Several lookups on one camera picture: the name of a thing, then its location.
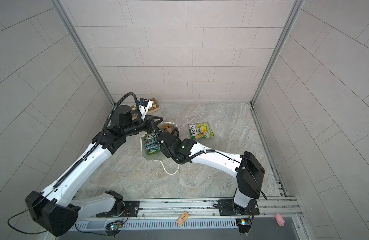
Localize left circuit board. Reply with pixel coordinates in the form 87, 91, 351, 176
105, 221, 124, 238

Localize right circuit board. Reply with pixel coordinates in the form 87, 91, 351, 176
235, 219, 252, 234

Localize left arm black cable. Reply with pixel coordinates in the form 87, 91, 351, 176
7, 91, 143, 235

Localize green snack packs in bag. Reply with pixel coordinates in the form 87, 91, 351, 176
144, 133, 161, 155

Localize circuit board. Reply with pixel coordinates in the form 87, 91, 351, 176
235, 219, 252, 234
105, 221, 124, 238

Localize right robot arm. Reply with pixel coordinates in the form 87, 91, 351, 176
150, 123, 266, 216

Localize pink pig toy on rail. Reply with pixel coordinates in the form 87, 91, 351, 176
275, 214, 285, 227

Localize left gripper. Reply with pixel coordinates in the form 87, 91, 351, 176
120, 115, 164, 139

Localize green yellow Fox's candy bag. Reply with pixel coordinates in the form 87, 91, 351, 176
188, 122, 214, 140

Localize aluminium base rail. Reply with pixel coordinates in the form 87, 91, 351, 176
71, 195, 303, 222

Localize white paper bag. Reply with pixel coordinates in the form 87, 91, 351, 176
140, 122, 179, 176

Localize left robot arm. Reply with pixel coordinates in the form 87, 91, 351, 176
25, 93, 157, 237

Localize wooden chessboard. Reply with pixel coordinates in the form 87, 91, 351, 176
138, 98, 160, 117

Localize wooden mousetrap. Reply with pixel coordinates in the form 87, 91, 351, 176
176, 211, 189, 227

